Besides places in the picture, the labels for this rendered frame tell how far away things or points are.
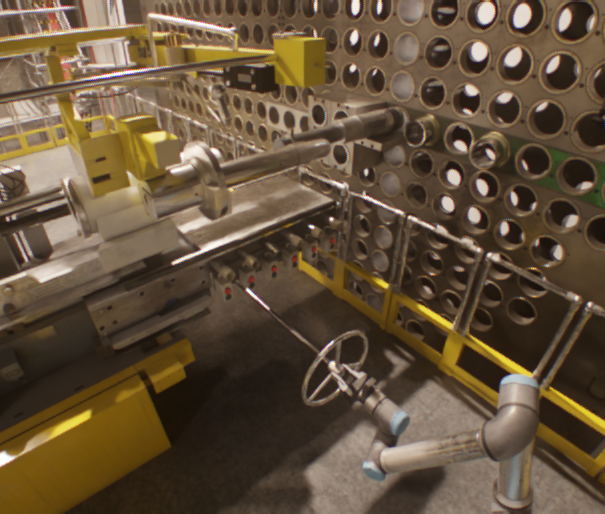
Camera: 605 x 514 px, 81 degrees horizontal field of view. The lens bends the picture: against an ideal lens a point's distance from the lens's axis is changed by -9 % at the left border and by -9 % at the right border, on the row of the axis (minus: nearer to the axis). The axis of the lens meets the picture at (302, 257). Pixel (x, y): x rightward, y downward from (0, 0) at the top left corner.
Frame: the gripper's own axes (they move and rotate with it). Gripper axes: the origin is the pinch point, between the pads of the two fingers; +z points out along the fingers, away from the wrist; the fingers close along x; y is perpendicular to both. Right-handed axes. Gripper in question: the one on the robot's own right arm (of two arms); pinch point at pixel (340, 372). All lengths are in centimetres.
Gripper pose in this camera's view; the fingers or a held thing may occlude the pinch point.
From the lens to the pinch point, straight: 168.1
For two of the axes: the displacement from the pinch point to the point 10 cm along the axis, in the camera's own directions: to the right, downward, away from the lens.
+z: -6.5, -4.4, 6.3
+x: 7.6, -3.6, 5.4
